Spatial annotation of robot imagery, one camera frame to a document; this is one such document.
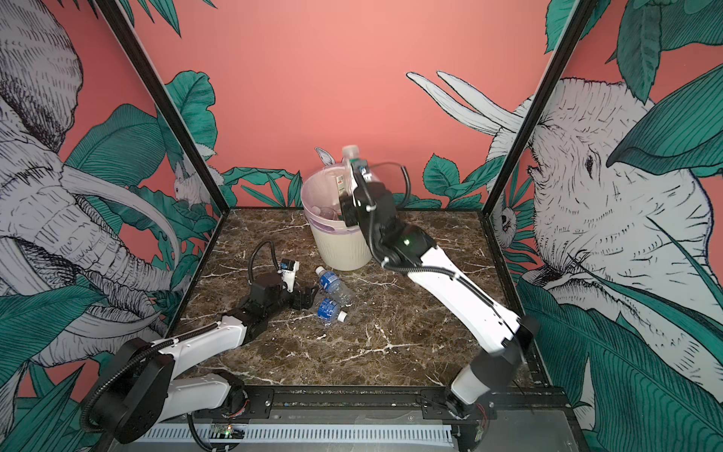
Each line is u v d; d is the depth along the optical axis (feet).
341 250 2.97
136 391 1.36
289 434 2.30
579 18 2.29
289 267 2.52
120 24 2.32
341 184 2.95
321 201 3.23
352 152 2.15
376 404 2.46
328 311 2.82
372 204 1.46
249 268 3.39
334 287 3.14
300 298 2.54
